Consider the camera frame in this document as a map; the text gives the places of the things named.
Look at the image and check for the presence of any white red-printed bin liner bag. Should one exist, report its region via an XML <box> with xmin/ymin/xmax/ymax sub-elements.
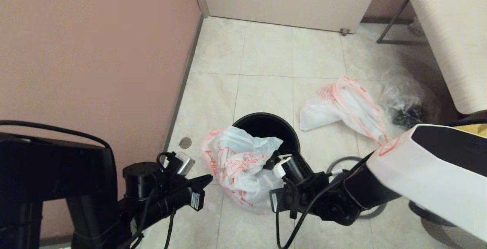
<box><xmin>200</xmin><ymin>126</ymin><xmax>285</xmax><ymax>215</ymax></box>

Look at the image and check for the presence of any grey bin rim ring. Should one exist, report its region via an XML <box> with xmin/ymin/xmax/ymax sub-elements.
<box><xmin>326</xmin><ymin>156</ymin><xmax>388</xmax><ymax>219</ymax></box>

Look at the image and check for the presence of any white red bag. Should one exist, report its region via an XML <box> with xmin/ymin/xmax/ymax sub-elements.
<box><xmin>299</xmin><ymin>76</ymin><xmax>389</xmax><ymax>146</ymax></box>

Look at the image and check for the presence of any black round trash bin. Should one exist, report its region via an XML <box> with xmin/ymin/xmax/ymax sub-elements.
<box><xmin>231</xmin><ymin>112</ymin><xmax>301</xmax><ymax>168</ymax></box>

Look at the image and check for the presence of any clear bag with black contents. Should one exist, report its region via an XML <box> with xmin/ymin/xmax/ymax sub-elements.
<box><xmin>380</xmin><ymin>71</ymin><xmax>442</xmax><ymax>128</ymax></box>

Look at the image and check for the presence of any yellow shopping bag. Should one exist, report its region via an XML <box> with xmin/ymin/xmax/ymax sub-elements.
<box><xmin>455</xmin><ymin>118</ymin><xmax>487</xmax><ymax>128</ymax></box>

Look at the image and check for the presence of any grey ribbed round object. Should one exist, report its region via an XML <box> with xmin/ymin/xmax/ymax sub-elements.
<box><xmin>420</xmin><ymin>219</ymin><xmax>482</xmax><ymax>249</ymax></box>

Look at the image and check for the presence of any small clear container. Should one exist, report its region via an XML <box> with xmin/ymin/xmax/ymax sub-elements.
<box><xmin>408</xmin><ymin>15</ymin><xmax>423</xmax><ymax>36</ymax></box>

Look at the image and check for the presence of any cream striped table top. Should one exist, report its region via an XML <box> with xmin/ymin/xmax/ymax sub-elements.
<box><xmin>403</xmin><ymin>0</ymin><xmax>487</xmax><ymax>114</ymax></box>

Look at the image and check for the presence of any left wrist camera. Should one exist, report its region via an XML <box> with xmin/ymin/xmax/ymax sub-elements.
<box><xmin>163</xmin><ymin>151</ymin><xmax>196</xmax><ymax>177</ymax></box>

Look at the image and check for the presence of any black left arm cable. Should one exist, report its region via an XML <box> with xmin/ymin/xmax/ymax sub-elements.
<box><xmin>0</xmin><ymin>120</ymin><xmax>111</xmax><ymax>150</ymax></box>
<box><xmin>164</xmin><ymin>206</ymin><xmax>176</xmax><ymax>249</ymax></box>
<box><xmin>127</xmin><ymin>188</ymin><xmax>158</xmax><ymax>249</ymax></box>

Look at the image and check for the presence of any dark metal table frame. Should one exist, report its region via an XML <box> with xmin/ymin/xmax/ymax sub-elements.
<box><xmin>376</xmin><ymin>0</ymin><xmax>427</xmax><ymax>45</ymax></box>

